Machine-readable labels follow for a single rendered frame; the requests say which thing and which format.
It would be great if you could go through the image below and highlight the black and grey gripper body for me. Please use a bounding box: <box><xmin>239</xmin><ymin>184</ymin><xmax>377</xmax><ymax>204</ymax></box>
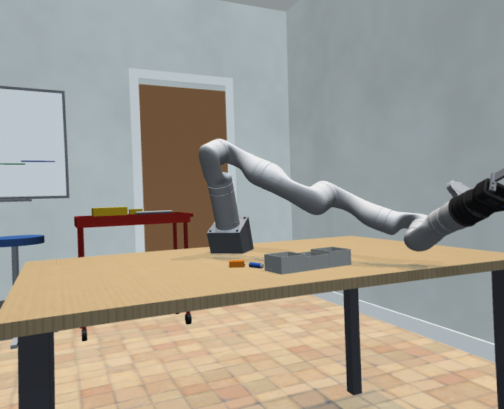
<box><xmin>437</xmin><ymin>178</ymin><xmax>504</xmax><ymax>231</ymax></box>

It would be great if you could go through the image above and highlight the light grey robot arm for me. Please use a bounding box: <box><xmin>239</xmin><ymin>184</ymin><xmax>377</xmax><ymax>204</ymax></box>
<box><xmin>199</xmin><ymin>139</ymin><xmax>454</xmax><ymax>251</ymax></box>

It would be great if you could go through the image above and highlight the white three-compartment bin rack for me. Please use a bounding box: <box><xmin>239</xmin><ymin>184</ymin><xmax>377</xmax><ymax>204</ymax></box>
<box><xmin>264</xmin><ymin>247</ymin><xmax>351</xmax><ymax>275</ymax></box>

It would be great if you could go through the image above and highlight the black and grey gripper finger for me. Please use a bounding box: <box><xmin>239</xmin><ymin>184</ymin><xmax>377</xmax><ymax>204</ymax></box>
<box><xmin>489</xmin><ymin>168</ymin><xmax>504</xmax><ymax>192</ymax></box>

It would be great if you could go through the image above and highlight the orange nine-volt battery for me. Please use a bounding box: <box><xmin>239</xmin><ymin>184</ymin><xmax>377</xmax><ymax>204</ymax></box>
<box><xmin>229</xmin><ymin>260</ymin><xmax>246</xmax><ymax>267</ymax></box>

